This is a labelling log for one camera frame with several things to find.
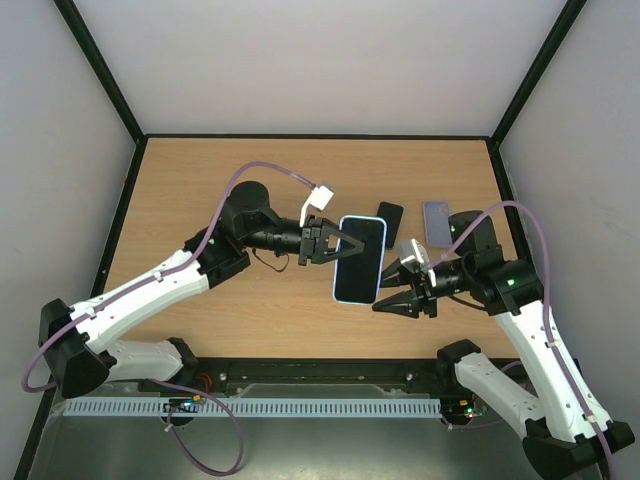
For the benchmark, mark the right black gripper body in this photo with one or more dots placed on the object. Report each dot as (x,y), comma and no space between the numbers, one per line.
(425,288)

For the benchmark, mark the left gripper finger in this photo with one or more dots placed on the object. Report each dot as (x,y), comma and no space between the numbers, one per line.
(342,249)
(334,231)

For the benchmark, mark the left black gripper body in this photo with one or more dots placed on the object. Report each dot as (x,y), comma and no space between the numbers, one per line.
(309,240)

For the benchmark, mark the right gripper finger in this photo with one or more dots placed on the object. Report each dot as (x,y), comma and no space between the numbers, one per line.
(396,274)
(405,304)

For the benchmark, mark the black phone green edge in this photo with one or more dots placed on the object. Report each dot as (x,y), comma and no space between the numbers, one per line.
(392,215)

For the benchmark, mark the lilac phone case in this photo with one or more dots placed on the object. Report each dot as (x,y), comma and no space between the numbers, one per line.
(436,220)

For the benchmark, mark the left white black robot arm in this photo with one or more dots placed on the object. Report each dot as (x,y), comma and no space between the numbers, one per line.
(82,343)

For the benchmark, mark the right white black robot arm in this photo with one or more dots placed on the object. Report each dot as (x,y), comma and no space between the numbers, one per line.
(562,426)

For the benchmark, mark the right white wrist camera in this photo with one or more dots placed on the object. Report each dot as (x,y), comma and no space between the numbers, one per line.
(413,256)

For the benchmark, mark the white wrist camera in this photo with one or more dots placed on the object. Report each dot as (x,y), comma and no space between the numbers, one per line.
(413,256)
(318,199)

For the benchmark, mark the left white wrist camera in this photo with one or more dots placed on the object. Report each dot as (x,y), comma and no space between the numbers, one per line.
(318,199)

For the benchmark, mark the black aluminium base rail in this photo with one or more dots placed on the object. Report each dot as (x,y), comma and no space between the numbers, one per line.
(226,375)

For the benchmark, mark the light blue slotted cable duct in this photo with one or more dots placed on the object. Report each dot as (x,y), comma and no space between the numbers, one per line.
(254,408)

